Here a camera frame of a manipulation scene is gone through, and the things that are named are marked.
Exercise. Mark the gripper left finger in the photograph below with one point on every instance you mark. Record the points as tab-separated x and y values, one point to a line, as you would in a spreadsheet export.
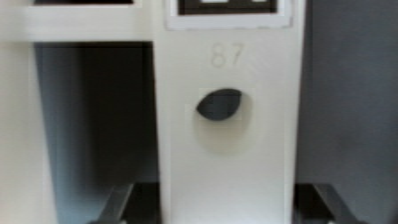
132	206

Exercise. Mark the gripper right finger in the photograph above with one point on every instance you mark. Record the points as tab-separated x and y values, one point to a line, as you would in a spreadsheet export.
319	206

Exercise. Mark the white chair back frame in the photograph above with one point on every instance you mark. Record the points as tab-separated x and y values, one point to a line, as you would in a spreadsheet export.
228	58

